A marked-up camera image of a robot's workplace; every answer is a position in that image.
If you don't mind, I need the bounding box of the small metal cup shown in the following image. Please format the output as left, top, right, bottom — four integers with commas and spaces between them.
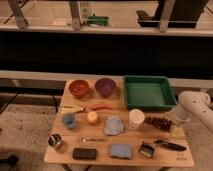
48, 134, 63, 151

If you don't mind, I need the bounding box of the wooden table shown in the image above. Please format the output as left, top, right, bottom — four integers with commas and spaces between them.
44, 80, 194, 168

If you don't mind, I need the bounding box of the green object on shelf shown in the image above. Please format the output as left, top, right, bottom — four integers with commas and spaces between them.
86, 15, 109, 26

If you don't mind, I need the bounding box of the metal fork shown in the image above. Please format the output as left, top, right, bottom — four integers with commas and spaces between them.
79, 137, 107, 143

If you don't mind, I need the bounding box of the black rectangular block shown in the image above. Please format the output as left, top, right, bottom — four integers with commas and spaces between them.
72, 148, 97, 160

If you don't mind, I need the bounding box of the white plastic cup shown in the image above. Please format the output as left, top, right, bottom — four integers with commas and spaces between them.
129, 109, 145, 129

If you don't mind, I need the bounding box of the yellow round fruit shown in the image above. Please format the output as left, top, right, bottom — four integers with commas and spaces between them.
87, 111, 99, 125

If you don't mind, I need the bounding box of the blue plastic cup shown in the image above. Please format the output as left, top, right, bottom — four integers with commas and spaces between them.
61, 113, 76, 129

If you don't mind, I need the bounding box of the dark red grape bunch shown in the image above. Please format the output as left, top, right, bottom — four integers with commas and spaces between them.
145, 117, 171, 132

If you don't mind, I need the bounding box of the blue sponge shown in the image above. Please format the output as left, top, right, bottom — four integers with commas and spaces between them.
110, 144, 132, 159

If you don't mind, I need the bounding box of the yellow banana peel toy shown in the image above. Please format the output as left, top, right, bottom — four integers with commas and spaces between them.
61, 106, 85, 114

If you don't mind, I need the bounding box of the black handled peeler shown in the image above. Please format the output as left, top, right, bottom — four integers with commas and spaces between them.
154, 140, 187, 151

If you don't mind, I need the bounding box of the green plastic tray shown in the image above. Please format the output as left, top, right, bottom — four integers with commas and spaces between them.
123, 75, 176, 111

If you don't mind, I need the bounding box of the crumpled blue cloth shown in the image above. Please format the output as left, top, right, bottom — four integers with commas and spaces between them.
104, 116, 124, 136

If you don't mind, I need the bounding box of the red chili pepper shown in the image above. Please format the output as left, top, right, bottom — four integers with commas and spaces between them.
87, 104, 113, 111

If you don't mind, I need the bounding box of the orange bowl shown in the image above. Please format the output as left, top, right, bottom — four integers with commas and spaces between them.
69, 80, 89, 98

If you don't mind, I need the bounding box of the purple bowl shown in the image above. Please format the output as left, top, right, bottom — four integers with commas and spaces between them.
95, 78, 117, 97

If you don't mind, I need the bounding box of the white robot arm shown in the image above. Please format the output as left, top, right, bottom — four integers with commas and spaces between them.
169, 91, 213, 137

